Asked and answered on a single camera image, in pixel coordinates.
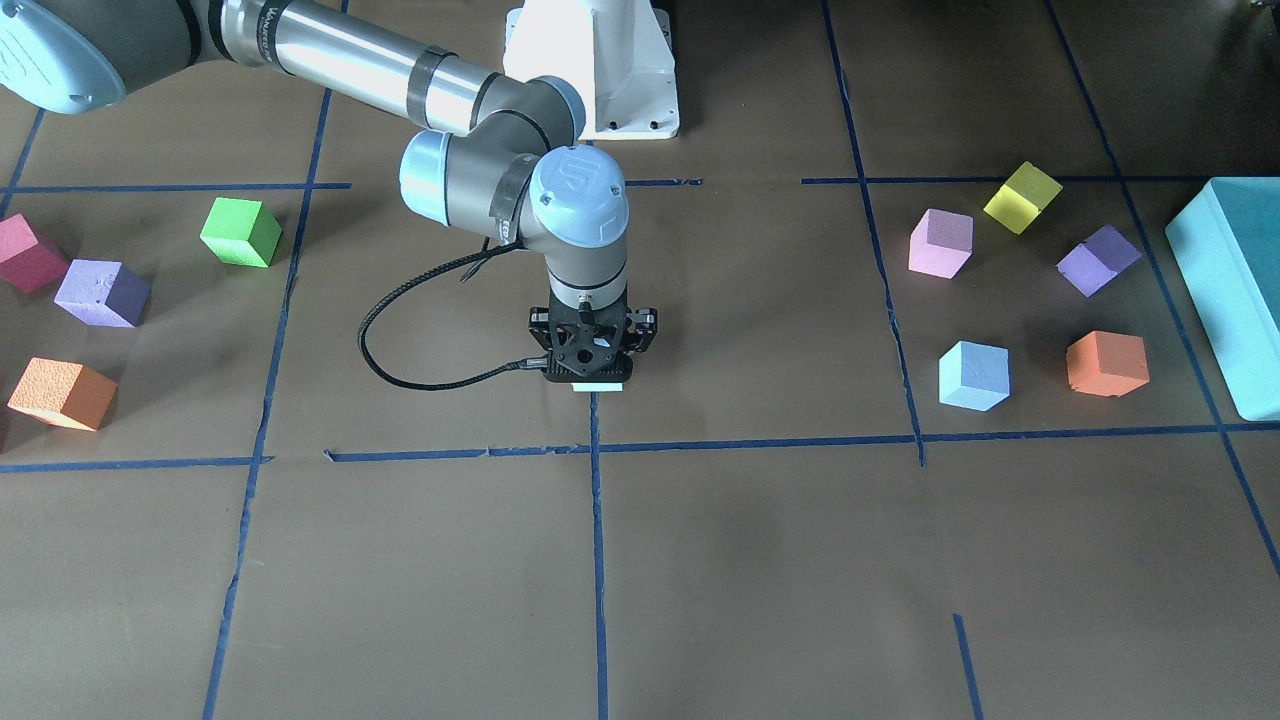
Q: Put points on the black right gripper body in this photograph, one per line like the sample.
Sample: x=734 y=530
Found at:
x=541 y=329

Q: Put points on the light blue foam block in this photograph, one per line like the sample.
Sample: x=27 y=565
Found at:
x=597 y=387

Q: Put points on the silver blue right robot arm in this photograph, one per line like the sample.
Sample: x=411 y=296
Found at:
x=493 y=154

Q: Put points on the green foam block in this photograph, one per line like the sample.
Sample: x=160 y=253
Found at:
x=241 y=232

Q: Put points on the pink foam block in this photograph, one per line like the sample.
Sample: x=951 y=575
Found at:
x=941 y=243

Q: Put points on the yellow foam block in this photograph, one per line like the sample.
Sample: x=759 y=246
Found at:
x=1022 y=198

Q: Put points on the purple foam block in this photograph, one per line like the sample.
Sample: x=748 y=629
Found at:
x=1098 y=260
x=103 y=293

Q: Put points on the orange foam block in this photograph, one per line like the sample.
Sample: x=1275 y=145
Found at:
x=69 y=395
x=1107 y=364

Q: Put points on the red foam block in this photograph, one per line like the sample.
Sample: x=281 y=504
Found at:
x=30 y=261

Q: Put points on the cyan plastic bin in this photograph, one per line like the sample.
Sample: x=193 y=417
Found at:
x=1226 y=242

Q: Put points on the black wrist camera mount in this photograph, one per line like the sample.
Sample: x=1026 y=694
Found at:
x=583 y=346

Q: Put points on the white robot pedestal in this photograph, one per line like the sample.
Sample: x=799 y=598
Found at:
x=616 y=54

